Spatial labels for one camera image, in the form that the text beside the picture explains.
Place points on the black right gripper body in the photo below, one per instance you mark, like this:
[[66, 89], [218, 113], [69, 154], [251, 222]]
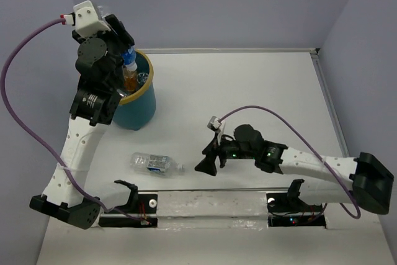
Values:
[[230, 149]]

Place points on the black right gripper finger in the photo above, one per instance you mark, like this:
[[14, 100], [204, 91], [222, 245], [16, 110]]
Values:
[[212, 147], [207, 165]]

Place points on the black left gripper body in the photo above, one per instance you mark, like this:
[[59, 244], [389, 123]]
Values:
[[116, 46]]

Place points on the clear bottle blue label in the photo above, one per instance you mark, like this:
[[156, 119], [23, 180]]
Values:
[[129, 58]]

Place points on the orange juice bottle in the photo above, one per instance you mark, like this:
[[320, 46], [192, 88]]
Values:
[[130, 79]]

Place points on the clear wide-mouth plastic jar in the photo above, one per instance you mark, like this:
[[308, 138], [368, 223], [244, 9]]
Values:
[[142, 78]]

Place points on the clear bottle white cap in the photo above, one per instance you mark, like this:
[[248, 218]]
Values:
[[158, 165]]

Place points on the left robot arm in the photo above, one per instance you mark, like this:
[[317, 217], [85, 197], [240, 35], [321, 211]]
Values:
[[99, 91]]

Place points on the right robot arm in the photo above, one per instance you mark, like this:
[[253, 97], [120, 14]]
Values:
[[322, 179]]

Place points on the teal bin yellow rim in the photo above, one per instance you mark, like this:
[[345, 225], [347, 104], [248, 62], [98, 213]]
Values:
[[137, 109]]

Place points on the white foam front board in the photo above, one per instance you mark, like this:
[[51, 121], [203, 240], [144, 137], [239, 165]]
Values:
[[341, 241]]

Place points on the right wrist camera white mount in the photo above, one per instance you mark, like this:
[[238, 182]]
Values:
[[216, 125]]

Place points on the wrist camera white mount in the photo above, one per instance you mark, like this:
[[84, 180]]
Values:
[[216, 125], [86, 19]]

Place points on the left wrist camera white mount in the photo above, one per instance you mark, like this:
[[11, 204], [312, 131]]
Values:
[[86, 19]]

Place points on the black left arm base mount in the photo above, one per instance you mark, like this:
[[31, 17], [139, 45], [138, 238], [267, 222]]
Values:
[[142, 214]]

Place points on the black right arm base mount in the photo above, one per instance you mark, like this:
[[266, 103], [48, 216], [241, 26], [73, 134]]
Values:
[[286, 209]]

